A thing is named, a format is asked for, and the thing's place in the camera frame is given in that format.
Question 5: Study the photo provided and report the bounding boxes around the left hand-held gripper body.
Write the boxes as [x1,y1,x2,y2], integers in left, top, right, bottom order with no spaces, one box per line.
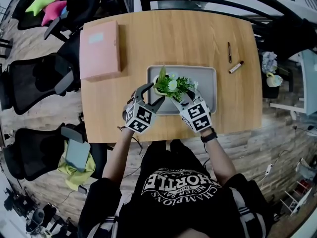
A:
[125,99,157,134]

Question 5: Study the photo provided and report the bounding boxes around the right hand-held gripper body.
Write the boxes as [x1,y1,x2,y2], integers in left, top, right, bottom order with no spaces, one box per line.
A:
[179,95,213,133]

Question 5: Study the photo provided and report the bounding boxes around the grey tray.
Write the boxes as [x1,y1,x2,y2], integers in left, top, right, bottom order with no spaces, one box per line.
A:
[146,64,218,116]

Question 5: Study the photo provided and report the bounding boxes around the small potted green plant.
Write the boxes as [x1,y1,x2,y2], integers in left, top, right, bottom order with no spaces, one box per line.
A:
[152,65,200,104]

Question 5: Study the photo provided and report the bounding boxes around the person's left forearm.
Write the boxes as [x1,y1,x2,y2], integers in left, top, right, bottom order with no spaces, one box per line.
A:
[102,127,136,183]

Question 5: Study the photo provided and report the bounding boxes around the person's right forearm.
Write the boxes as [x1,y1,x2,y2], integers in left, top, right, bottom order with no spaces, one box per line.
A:
[200,127,237,186]

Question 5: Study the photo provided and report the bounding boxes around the black wristwatch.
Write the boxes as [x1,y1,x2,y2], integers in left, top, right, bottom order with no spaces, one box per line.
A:
[200,131,218,144]

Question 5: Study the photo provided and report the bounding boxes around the black trousers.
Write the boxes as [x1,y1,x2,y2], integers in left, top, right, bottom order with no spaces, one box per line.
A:
[142,139,197,169]

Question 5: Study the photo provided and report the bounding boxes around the white marker with dark cap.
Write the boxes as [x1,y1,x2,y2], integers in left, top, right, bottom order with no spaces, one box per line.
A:
[228,60,245,74]

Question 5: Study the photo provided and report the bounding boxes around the pink box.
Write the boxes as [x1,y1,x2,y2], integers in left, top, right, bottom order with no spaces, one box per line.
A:
[79,20,122,82]

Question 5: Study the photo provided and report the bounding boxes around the grey-blue flower bouquet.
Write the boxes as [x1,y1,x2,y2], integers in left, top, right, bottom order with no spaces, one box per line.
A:
[261,51,278,75]

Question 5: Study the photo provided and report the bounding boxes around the yellow-green cloth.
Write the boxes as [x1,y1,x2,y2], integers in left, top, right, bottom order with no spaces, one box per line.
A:
[57,140,97,191]

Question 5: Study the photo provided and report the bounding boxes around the black printed t-shirt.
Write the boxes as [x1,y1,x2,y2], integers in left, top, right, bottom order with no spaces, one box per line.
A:
[78,157,275,238]

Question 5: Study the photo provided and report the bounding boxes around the black metal railing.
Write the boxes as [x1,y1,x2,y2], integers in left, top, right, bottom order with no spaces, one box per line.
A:
[106,0,317,34]

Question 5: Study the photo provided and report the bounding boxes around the black office chair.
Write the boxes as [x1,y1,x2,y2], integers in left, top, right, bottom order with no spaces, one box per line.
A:
[0,33,83,116]
[252,17,317,99]
[2,122,115,194]
[11,0,103,43]

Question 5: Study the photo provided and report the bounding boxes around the grey table with white legs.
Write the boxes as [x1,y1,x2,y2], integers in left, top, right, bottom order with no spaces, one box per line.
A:
[269,50,317,117]

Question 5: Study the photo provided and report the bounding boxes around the pink star cushion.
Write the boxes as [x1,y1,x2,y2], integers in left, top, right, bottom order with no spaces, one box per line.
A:
[41,0,68,27]

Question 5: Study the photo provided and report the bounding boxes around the green star cushion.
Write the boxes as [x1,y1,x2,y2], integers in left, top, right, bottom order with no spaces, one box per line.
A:
[25,0,57,17]

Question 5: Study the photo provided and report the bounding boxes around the pale mug with yellow handle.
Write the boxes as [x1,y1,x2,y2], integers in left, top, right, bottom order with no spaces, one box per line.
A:
[266,72,284,88]

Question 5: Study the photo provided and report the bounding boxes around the white cable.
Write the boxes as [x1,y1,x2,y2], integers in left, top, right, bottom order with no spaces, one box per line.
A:
[256,172,269,186]

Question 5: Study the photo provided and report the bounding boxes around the grey backpack strap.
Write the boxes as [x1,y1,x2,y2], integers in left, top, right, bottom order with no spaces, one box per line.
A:
[231,189,267,238]
[86,199,125,238]

